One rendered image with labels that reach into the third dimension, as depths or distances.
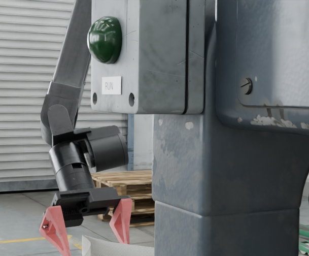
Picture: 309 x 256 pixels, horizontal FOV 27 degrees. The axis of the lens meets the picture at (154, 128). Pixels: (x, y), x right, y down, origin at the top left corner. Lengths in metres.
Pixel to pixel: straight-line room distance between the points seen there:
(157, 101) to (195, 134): 0.04
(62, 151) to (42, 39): 7.16
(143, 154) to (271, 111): 8.48
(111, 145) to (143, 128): 7.72
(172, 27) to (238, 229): 0.13
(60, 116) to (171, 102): 0.71
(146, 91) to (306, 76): 0.10
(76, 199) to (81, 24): 0.35
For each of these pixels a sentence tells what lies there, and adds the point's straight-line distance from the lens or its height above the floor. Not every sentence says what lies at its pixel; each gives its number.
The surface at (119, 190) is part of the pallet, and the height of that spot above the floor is 0.35.
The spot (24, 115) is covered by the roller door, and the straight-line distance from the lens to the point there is 8.13.
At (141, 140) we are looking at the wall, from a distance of 8.79.
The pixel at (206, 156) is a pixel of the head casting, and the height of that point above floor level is 1.21.
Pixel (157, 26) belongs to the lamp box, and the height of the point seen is 1.29.
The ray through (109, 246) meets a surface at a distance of 0.96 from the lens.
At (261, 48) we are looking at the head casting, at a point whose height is 1.28.
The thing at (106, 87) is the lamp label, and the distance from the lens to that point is 0.41.
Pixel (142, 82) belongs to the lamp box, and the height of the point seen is 1.26.
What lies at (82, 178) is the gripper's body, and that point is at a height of 1.12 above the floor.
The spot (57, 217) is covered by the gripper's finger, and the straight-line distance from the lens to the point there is 0.98.
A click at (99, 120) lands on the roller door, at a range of 8.45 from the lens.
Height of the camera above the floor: 1.25
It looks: 3 degrees down
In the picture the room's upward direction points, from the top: 1 degrees clockwise
